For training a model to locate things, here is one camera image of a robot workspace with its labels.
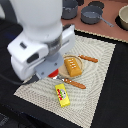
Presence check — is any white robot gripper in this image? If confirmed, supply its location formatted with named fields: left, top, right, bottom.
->
left=7, top=24, right=75, bottom=80

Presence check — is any orange waffle cracker block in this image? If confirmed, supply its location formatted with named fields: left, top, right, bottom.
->
left=64, top=58, right=82, bottom=77

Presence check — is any yellow butter box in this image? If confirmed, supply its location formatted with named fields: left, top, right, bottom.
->
left=55, top=84, right=70, bottom=107

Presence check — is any red toy tomato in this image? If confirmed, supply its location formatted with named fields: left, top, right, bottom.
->
left=48, top=70, right=58, bottom=78

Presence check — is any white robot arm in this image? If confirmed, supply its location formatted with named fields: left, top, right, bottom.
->
left=0, top=0, right=75, bottom=80

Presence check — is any round wooden plate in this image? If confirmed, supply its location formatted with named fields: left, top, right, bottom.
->
left=59, top=55, right=84, bottom=78

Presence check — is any grey cooking pot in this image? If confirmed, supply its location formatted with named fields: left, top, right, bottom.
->
left=62, top=0, right=78, bottom=20

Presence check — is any woven beige placemat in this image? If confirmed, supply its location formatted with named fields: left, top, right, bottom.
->
left=14, top=35, right=115, bottom=128

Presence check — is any black stove burner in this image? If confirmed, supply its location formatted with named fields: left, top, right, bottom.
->
left=88, top=1, right=104, bottom=9

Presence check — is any pink stovetop board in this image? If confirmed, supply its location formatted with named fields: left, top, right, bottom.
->
left=62, top=0, right=128, bottom=42

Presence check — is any beige bowl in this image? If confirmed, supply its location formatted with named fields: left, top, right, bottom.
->
left=119, top=5, right=128, bottom=30

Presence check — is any wooden handled fork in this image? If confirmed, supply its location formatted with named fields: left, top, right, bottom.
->
left=56, top=76, right=86, bottom=89

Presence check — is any wooden handled knife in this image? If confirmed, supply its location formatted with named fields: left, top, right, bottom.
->
left=78, top=55, right=98, bottom=63

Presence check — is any grey saucepan with handle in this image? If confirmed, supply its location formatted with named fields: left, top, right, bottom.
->
left=80, top=5, right=115, bottom=28

